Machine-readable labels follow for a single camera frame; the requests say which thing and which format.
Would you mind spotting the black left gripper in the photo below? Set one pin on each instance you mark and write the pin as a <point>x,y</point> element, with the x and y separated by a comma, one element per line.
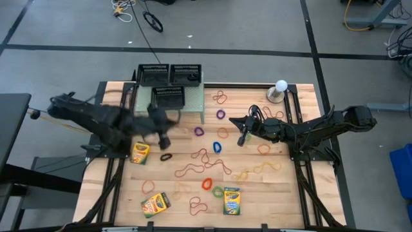
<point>141,127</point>

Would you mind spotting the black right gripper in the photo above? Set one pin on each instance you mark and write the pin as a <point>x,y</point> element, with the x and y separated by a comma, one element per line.
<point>256,125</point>

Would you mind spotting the green coil wristband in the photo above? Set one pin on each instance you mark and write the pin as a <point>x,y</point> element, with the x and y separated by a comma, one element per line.
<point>248,138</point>
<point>213,192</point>

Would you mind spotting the orange rubber band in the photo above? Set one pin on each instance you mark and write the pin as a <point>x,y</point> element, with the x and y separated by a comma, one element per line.
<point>258,149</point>
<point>142,187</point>
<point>218,132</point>

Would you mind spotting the black coil wristband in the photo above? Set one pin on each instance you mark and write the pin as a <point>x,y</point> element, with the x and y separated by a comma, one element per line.
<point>190,77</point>
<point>161,157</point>

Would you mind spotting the black plastic mesh basket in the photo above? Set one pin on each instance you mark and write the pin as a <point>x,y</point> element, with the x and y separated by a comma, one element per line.
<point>153,79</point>
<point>168,100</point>
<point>181,79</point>

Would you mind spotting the yellow green crayon box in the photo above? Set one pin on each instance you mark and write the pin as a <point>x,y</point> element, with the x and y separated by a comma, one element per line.
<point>231,201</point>
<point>155,205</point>
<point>140,153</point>

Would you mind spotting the purple coil wristband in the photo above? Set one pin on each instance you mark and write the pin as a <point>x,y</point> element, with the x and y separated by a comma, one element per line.
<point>217,114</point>
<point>195,131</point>

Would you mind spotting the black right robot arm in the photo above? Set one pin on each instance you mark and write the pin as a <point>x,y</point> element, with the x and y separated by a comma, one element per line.
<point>322,129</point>

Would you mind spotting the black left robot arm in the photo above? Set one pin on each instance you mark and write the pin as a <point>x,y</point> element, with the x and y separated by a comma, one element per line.
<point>96,119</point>

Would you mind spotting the black side desk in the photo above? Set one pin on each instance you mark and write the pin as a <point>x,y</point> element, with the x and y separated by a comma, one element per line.
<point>13,122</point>

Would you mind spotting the sage green perforated shelf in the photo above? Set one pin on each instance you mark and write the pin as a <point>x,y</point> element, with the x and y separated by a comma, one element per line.
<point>193,100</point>

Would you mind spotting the yellow rubber band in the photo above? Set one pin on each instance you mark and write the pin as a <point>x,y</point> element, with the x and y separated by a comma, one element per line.
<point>280,166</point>
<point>180,190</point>
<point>242,175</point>

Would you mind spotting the white bulb metal lamp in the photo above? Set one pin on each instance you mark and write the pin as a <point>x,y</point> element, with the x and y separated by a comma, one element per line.
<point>281,85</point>

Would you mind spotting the orange coil wristband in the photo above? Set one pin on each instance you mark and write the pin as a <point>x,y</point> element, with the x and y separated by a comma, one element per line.
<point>203,184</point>

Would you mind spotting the black round knob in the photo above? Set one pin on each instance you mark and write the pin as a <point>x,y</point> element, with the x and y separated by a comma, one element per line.
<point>34,114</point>

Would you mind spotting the grey metal floor bar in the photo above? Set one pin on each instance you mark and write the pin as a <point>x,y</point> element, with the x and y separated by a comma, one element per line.
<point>386,107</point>

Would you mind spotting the blue plastic bin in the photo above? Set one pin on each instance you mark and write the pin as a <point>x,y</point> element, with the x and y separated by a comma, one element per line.
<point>402,174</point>

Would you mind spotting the grey table leg frame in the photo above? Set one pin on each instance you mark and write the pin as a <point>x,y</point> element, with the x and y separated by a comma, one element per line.
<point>380,16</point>

